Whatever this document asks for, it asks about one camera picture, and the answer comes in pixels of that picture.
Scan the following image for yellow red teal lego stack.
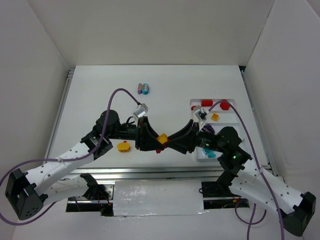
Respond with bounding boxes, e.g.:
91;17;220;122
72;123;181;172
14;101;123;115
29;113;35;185
157;133;169;149

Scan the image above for purple flower lego piece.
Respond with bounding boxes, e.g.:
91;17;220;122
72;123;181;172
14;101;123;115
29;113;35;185
202;123;215;134

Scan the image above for teal studded lego brick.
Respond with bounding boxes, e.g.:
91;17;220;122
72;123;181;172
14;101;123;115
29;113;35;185
202;148;212;155

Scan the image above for yellow round lego piece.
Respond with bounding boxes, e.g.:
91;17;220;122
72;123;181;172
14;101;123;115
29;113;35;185
117;141;131;153

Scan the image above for small teal lego brick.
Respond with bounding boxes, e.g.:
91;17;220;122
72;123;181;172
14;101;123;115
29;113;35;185
207;152;216;159

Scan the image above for small yellow lego brick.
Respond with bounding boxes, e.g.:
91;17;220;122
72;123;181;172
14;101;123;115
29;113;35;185
211;113;219;122

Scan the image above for red studded lego brick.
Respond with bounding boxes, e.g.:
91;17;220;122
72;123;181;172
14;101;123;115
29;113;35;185
200;99;214;107

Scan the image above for red flower lego piece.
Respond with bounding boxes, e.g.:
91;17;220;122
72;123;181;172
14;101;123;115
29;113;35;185
219;99;230;111

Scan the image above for pastel flower lego stack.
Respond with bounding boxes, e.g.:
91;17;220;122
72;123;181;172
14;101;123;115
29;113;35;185
137;83;150;95

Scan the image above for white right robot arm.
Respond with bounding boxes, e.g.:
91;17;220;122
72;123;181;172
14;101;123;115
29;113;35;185
165;120;316;237

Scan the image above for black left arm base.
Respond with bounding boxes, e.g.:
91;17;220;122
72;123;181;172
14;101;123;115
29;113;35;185
66;173;115;217

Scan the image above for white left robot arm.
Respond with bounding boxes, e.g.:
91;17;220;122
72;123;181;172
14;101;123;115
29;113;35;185
5;110;165;221

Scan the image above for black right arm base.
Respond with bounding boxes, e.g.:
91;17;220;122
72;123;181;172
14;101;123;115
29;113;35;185
198;181;249;210

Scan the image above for white sorting tray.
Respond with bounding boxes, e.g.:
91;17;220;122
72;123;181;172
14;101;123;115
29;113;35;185
190;98;251;154

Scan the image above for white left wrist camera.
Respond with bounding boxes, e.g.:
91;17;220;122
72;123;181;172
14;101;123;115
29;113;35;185
132;103;149;120

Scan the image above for aluminium table frame rails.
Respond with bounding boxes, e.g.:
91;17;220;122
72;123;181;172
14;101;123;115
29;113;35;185
46;65;270;180

